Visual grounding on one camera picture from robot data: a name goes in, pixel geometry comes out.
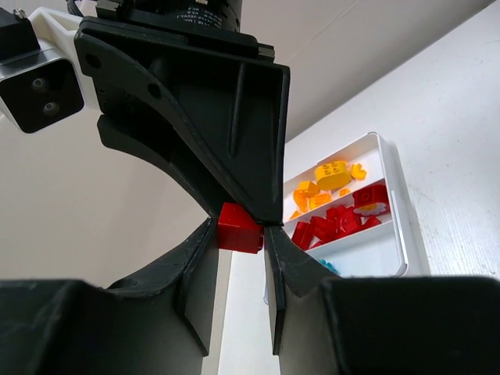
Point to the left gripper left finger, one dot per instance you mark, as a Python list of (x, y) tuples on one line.
[(157, 320)]

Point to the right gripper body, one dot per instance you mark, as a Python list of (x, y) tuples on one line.
[(146, 45)]

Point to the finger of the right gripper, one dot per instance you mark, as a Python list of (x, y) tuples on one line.
[(235, 126), (159, 145)]

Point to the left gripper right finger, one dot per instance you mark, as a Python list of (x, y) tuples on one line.
[(324, 324)]

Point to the teal lego brick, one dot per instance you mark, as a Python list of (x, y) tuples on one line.
[(329, 266)]

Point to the red sloped lego block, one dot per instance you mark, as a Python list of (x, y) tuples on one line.
[(303, 235)]

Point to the small red lego brick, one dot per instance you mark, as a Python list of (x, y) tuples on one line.
[(237, 231)]

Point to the yellow butterfly lego block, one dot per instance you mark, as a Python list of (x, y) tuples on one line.
[(332, 175)]

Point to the red flower lego block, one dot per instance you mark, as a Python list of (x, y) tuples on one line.
[(371, 201)]

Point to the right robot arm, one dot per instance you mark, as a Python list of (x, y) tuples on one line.
[(183, 11)]

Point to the orange lego in tray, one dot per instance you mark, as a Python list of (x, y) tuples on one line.
[(305, 190)]

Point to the white divided tray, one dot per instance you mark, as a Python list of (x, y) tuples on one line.
[(357, 246)]

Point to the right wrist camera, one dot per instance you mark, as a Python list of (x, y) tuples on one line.
[(41, 79)]

